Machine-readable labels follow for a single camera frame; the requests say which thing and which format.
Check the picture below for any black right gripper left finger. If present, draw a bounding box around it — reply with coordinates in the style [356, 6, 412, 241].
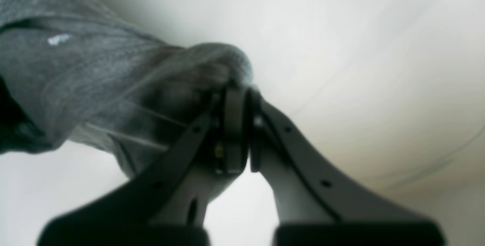
[38, 87, 249, 246]

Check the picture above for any grey T-shirt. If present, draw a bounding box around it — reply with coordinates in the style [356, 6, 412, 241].
[1, 0, 252, 177]

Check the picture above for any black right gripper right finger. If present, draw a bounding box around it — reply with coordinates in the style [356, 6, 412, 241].
[248, 89, 446, 246]

